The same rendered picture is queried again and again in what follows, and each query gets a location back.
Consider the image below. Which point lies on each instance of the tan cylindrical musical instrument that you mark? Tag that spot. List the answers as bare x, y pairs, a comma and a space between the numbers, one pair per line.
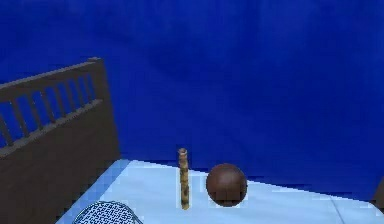
184, 180

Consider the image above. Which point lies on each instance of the brown ball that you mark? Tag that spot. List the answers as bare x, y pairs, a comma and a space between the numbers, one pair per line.
226, 185

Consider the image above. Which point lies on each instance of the blue mesh racket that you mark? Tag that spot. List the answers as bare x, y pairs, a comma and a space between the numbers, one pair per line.
106, 214

